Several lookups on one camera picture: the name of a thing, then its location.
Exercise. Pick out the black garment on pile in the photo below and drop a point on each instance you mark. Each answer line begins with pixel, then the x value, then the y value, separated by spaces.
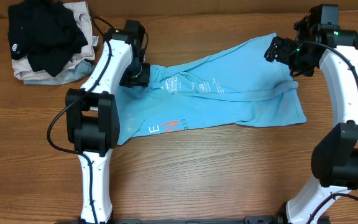
pixel 46 33

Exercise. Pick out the grey-blue folded garment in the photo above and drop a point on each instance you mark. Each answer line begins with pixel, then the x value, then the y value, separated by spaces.
pixel 82 70

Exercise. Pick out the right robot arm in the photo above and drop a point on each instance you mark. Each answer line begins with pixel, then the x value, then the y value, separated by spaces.
pixel 322 43

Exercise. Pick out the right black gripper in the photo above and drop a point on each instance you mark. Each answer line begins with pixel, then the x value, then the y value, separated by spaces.
pixel 286 48

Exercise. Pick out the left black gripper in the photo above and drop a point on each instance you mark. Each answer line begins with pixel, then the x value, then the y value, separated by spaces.
pixel 136 78

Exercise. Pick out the light blue printed t-shirt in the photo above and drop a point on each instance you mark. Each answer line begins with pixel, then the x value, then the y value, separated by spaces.
pixel 235 86

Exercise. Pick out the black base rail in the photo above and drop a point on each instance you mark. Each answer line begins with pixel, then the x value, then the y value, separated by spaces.
pixel 191 221

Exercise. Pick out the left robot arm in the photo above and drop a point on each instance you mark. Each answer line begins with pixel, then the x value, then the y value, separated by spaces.
pixel 92 118

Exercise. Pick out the beige folded garment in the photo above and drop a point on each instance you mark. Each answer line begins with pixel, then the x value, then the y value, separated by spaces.
pixel 22 69

